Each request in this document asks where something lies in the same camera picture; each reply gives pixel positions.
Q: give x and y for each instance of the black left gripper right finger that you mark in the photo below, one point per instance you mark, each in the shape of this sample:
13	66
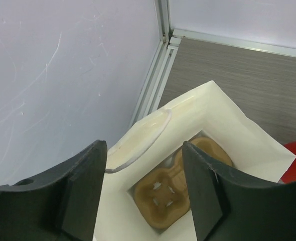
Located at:
228	204

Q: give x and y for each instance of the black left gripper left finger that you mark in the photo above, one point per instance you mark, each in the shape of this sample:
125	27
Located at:
60	203

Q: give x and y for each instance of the cardboard cup carrier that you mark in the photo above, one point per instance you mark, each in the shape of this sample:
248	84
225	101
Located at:
162	195

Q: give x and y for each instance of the light blue paper bag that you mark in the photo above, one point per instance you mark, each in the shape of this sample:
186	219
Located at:
152	142

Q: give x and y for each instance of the aluminium frame rail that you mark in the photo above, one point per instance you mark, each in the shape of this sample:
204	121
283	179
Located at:
266	26

